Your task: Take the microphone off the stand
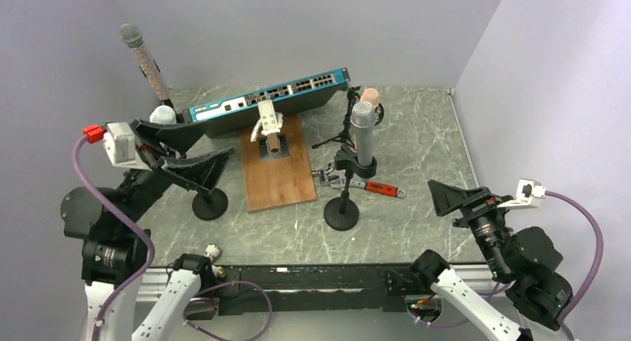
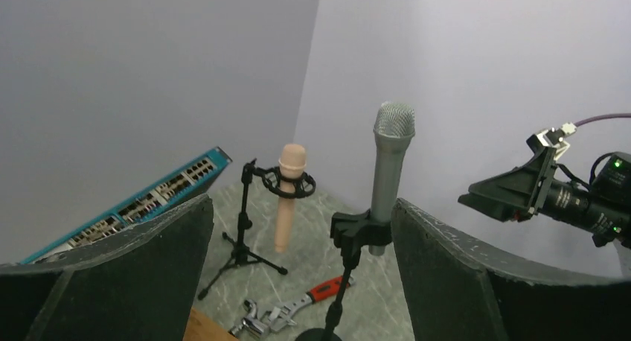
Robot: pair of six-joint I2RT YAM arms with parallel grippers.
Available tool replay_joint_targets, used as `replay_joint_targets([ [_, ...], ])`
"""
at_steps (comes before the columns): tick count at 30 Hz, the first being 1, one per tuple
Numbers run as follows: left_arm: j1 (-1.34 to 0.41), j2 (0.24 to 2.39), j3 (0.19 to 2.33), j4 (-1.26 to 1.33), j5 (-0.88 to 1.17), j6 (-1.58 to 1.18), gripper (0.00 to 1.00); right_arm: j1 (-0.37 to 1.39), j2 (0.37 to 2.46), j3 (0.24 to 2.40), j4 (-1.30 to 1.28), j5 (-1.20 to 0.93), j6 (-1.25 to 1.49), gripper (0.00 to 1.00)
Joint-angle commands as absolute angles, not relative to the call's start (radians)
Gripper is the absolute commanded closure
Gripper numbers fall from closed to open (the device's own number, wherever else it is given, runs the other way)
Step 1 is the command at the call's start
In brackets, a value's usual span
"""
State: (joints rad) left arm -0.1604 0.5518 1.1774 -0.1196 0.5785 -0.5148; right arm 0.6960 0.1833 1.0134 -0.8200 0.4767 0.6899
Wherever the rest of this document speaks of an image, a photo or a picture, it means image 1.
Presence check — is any glitter microphone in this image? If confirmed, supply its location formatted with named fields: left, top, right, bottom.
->
left=119, top=23, right=173, bottom=107

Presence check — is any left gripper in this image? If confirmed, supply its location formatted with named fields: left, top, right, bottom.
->
left=118, top=118, right=237, bottom=227

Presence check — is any glitter mic stand base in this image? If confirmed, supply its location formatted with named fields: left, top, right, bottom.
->
left=161, top=99, right=193, bottom=124

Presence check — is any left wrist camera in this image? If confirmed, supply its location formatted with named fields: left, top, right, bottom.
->
left=83, top=122, right=137, bottom=168

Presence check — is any black round base stand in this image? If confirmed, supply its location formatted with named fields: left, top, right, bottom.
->
left=192, top=188, right=228, bottom=220

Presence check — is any black tripod mic stand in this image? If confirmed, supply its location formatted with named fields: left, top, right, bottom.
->
left=311, top=86, right=385, bottom=149

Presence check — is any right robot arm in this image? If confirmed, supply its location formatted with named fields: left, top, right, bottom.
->
left=410, top=179, right=574, bottom=340

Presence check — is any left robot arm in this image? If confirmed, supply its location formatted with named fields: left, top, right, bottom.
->
left=60, top=120, right=235, bottom=340

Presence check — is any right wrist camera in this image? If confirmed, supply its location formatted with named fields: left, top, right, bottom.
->
left=498, top=179, right=546, bottom=210

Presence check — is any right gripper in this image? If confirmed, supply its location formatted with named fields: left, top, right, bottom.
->
left=427, top=177, right=513, bottom=277

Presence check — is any pink microphone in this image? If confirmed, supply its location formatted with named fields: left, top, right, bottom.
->
left=360, top=88, right=380, bottom=110

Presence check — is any blue network switch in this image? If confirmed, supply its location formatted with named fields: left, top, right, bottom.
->
left=183, top=67, right=351, bottom=138

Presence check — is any silver microphone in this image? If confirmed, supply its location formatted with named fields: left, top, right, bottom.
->
left=350, top=101, right=377, bottom=167

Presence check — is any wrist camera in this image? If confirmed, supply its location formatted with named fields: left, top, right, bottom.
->
left=498, top=179, right=546, bottom=210
left=83, top=122, right=137, bottom=168

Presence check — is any red handled adjustable wrench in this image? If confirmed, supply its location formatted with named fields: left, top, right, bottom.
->
left=311, top=163, right=406, bottom=199

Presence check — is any white microphone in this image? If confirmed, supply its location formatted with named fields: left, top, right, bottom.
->
left=149, top=105, right=175, bottom=125

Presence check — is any wooden board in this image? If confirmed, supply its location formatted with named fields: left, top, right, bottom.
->
left=240, top=115, right=317, bottom=212

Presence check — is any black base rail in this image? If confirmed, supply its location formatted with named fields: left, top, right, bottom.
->
left=193, top=263, right=432, bottom=316

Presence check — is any white metal lever handle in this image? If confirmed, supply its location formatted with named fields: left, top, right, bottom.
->
left=250, top=99, right=283, bottom=153

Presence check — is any black clamp mic stand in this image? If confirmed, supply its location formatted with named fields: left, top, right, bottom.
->
left=324, top=144, right=377, bottom=232

